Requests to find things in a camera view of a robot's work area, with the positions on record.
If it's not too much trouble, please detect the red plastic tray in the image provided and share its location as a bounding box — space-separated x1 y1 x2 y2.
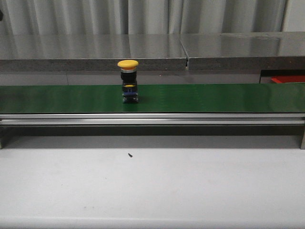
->
271 75 305 83

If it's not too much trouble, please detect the yellow push button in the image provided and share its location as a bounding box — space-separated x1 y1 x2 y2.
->
117 60 139 103

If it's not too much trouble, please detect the grey stone counter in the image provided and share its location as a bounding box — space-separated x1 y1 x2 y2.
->
0 32 305 86

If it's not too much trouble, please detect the grey conveyor support leg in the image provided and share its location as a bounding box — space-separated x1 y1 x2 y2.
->
300 115 305 150

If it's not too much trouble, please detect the green conveyor belt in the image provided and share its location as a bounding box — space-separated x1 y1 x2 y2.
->
0 83 305 114

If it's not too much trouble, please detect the white pleated curtain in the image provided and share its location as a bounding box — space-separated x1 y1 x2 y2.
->
0 0 287 35

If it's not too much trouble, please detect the aluminium conveyor frame rail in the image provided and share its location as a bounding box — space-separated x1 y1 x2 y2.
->
0 113 305 125

